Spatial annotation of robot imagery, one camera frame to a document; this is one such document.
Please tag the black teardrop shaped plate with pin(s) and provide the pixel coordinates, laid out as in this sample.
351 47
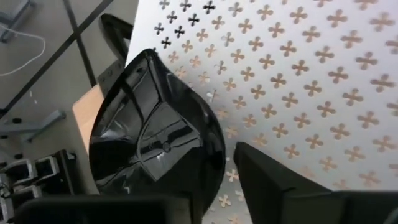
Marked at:
155 130

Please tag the white perforated metal shelf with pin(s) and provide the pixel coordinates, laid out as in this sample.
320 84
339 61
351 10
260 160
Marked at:
295 93

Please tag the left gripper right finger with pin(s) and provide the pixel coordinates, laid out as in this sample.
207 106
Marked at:
280 199

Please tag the grey metal floor stand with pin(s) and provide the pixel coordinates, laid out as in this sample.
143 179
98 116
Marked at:
15 18

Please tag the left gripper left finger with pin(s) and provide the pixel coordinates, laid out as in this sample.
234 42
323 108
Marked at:
93 211

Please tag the black cart with extrusions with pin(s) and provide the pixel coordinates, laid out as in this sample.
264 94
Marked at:
31 174

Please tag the grey table foot bar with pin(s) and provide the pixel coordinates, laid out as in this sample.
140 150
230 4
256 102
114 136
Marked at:
40 123

